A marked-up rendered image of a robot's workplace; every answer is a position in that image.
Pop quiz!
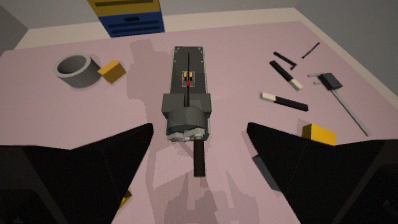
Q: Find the dark grey hollow cylinder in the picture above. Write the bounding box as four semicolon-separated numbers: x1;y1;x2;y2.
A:
53;52;101;88

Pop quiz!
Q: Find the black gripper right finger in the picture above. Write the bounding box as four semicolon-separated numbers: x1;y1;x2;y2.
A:
247;122;398;224

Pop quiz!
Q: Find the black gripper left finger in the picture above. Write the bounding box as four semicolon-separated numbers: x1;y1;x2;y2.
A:
0;123;154;224

